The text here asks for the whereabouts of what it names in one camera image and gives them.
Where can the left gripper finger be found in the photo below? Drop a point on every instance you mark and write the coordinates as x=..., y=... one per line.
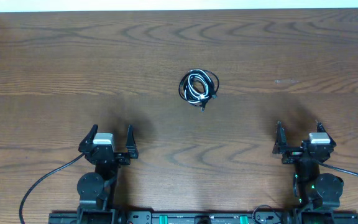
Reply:
x=88, y=139
x=130, y=144

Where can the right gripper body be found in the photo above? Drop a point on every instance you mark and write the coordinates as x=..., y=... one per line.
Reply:
x=293, y=155

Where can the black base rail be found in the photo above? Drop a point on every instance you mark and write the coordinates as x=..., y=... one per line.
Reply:
x=145, y=217

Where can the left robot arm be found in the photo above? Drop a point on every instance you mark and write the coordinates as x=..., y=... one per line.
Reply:
x=96, y=189

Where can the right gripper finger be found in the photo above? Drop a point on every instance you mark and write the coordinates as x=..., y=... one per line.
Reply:
x=320, y=129
x=280, y=145

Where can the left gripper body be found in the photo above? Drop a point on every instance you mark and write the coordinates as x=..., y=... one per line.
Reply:
x=123, y=160

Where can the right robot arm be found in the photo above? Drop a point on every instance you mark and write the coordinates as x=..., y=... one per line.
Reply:
x=319, y=194

